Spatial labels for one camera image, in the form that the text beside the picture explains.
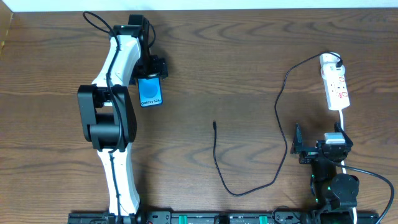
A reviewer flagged blue Galaxy smartphone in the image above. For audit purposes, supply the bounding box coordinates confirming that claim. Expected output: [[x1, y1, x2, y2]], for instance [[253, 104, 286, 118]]
[[138, 78, 163, 108]]

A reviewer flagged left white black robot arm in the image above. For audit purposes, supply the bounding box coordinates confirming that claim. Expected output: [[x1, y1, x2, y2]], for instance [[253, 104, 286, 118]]
[[77, 14, 169, 219]]

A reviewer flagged white USB charger adapter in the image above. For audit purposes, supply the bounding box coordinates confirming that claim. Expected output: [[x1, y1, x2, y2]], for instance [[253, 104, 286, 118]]
[[319, 52, 346, 80]]

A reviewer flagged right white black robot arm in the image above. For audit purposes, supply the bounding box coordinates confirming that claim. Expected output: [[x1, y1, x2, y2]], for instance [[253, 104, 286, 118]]
[[290, 123, 359, 223]]

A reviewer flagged white power strip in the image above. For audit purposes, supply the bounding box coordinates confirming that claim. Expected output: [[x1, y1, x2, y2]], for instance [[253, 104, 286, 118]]
[[323, 75, 350, 111]]

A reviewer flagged black USB charging cable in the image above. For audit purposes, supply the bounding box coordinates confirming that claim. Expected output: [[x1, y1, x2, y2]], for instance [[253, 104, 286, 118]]
[[212, 52, 344, 197]]

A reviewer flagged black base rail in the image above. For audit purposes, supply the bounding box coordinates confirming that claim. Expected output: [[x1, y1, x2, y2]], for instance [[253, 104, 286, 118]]
[[67, 210, 379, 224]]

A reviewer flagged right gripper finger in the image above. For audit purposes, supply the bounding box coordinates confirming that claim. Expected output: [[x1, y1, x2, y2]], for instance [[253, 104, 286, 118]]
[[334, 122, 353, 146], [290, 123, 303, 154]]

